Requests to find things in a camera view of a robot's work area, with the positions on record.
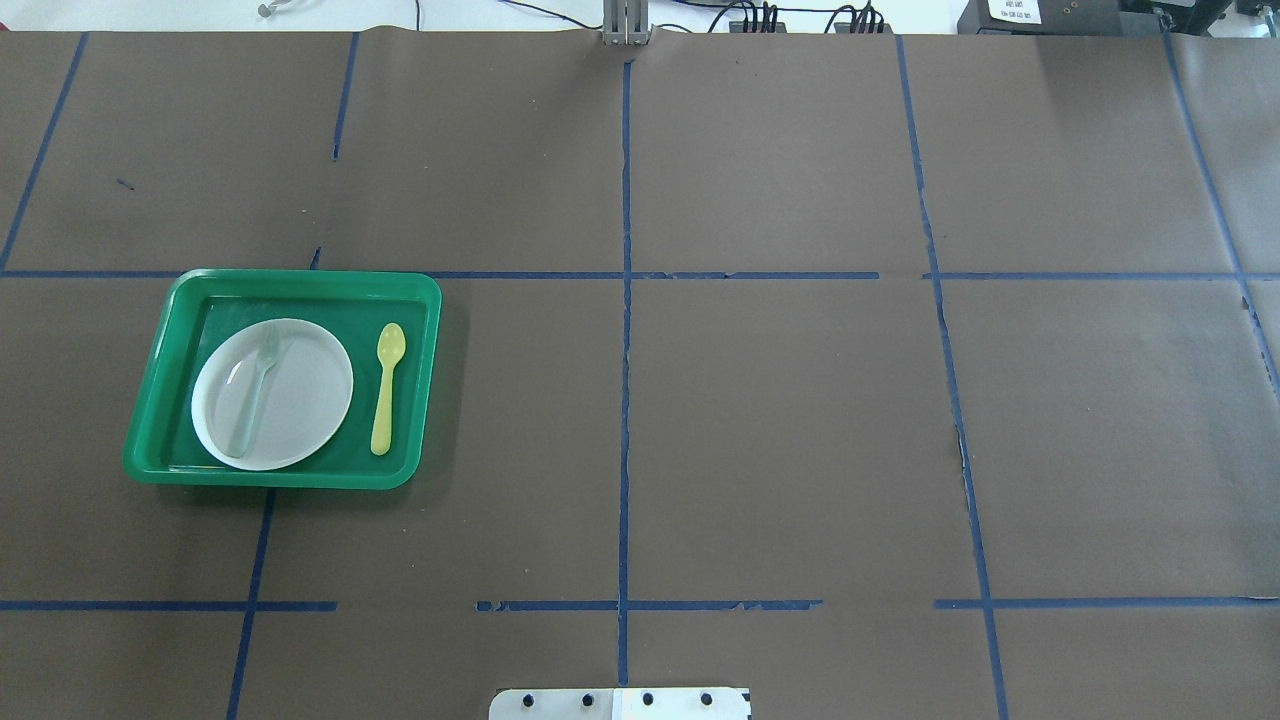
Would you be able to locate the yellow plastic spoon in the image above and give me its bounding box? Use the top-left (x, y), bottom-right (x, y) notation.
top-left (370, 322), bottom-right (407, 456)

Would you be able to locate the black power strip left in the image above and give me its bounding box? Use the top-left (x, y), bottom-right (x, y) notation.
top-left (716, 1), bottom-right (786, 35)

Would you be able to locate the black power strip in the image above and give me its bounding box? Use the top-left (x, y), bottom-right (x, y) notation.
top-left (716, 1), bottom-right (786, 35)
top-left (824, 1), bottom-right (891, 35)

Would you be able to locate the green plastic tray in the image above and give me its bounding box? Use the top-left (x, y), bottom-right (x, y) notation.
top-left (122, 269), bottom-right (443, 491)

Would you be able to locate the white round plate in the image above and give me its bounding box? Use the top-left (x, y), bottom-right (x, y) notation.
top-left (189, 318), bottom-right (355, 471)

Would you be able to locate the black power strip right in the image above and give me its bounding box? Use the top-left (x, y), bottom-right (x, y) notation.
top-left (824, 1), bottom-right (891, 35)

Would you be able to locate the pale green plastic fork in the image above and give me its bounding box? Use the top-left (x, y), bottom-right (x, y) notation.
top-left (227, 323), bottom-right (282, 457)

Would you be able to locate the black computer box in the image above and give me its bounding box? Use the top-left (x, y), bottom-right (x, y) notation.
top-left (956, 1), bottom-right (1165, 37)

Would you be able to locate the aluminium frame post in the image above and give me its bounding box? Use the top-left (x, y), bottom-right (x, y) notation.
top-left (602, 0), bottom-right (653, 47)

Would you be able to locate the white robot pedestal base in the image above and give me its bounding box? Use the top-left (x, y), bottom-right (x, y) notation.
top-left (488, 685), bottom-right (753, 719)

